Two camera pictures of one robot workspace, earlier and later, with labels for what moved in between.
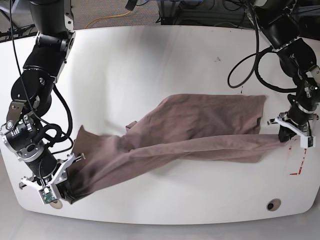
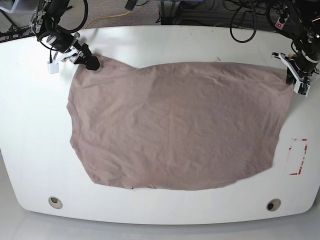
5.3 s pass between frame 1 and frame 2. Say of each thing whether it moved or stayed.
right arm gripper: moved
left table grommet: stayed
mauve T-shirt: moved
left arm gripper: moved
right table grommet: stayed
